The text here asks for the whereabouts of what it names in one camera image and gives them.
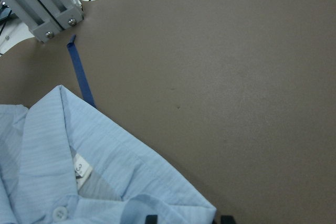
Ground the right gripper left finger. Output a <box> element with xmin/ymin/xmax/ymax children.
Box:
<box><xmin>145</xmin><ymin>215</ymin><xmax>158</xmax><ymax>224</ymax></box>

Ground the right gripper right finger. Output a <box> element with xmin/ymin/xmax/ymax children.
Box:
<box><xmin>220</xmin><ymin>215</ymin><xmax>236</xmax><ymax>224</ymax></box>

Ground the aluminium frame post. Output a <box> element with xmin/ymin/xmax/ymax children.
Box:
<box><xmin>4</xmin><ymin>0</ymin><xmax>83</xmax><ymax>42</ymax></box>

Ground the light blue button-up shirt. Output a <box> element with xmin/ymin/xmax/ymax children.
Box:
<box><xmin>1</xmin><ymin>86</ymin><xmax>216</xmax><ymax>223</ymax></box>

